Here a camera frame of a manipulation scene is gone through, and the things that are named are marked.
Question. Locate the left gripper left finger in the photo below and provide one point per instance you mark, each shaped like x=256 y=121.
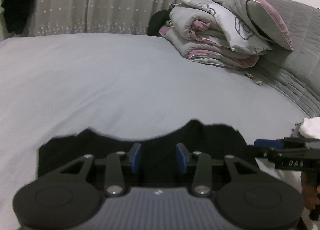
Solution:
x=119 y=166

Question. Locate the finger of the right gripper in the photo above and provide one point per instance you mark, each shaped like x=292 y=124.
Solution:
x=257 y=151
x=266 y=143

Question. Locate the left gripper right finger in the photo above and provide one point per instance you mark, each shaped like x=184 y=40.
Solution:
x=197 y=168

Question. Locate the black t-shirt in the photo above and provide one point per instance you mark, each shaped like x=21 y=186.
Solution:
x=158 y=166

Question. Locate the person right hand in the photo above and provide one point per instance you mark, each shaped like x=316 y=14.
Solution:
x=310 y=190

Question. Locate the grey folded garment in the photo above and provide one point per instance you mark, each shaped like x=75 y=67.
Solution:
x=295 y=132

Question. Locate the white folded garment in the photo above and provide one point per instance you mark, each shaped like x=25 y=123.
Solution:
x=310 y=128

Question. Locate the grey quilted bedspread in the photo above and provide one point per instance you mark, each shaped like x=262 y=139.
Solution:
x=295 y=74

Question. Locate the grey bed sheet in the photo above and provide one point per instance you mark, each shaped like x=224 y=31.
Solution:
x=128 y=86

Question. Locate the folded floral duvet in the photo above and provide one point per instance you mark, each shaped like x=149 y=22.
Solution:
x=207 y=33

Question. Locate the pink grey pillow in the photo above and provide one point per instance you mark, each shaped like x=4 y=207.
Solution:
x=262 y=18

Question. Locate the black item behind duvet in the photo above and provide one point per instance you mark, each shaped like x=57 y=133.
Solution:
x=158 y=24

